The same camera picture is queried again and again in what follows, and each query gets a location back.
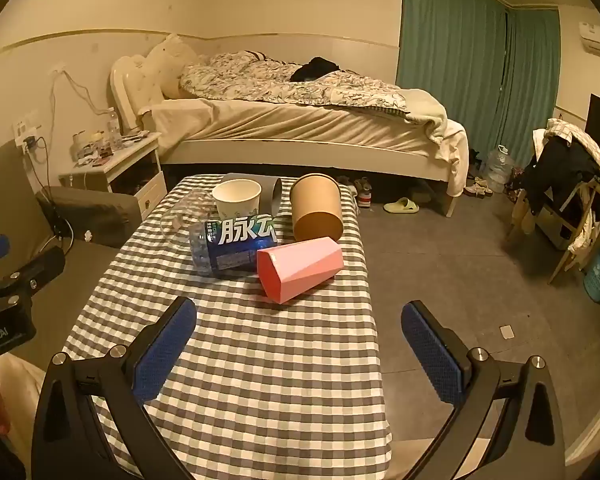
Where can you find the green curtain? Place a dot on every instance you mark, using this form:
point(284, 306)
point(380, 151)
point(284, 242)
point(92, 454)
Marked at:
point(450, 50)
point(532, 85)

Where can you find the wooden chair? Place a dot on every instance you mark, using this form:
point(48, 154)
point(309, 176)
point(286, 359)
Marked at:
point(575, 220)

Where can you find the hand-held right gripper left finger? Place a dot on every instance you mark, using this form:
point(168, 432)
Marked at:
point(164, 347)

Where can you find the black garment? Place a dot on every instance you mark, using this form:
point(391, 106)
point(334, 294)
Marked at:
point(314, 67)

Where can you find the pale shoes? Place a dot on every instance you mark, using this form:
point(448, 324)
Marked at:
point(478, 188)

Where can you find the brown paper cup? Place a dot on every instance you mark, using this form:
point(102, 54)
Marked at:
point(316, 210)

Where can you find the large water jug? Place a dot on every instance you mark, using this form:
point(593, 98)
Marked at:
point(500, 167)

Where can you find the white bed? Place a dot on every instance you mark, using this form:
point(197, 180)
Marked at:
point(290, 127)

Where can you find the green slipper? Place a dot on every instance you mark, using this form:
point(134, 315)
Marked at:
point(401, 205)

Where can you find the black jacket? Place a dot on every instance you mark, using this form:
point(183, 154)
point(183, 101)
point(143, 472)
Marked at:
point(560, 175)

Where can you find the grey cushion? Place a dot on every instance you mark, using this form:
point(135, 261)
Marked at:
point(87, 212)

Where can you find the clear glass cup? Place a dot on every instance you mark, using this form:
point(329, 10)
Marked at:
point(180, 216)

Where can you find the white paper cup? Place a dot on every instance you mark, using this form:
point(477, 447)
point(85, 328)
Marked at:
point(237, 207)

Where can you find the white nightstand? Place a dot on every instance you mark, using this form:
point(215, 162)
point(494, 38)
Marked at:
point(130, 162)

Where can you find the blue label water bottle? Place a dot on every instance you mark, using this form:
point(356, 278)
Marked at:
point(237, 252)

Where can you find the grey sneakers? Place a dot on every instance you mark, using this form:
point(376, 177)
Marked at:
point(364, 192)

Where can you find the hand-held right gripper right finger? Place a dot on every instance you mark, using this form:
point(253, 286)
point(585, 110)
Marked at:
point(430, 355)

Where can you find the pink faceted cup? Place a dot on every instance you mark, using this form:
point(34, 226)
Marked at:
point(300, 266)

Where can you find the leaf print quilt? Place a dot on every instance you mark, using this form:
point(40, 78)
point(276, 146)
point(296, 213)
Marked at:
point(280, 85)

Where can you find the checkered tablecloth table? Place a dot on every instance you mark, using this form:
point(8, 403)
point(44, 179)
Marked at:
point(260, 365)

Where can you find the clear bottle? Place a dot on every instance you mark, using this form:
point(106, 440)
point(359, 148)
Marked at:
point(112, 127)

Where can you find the cream blanket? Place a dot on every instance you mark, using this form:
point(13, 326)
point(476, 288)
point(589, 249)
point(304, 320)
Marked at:
point(442, 125)

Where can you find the cream pillow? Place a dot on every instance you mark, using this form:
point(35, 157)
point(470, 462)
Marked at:
point(166, 62)

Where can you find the white plaid shirt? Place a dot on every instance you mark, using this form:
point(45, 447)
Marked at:
point(562, 129)

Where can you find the grey cup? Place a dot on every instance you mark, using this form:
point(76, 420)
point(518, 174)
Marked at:
point(269, 186)

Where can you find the white card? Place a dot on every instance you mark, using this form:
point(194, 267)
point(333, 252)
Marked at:
point(507, 332)

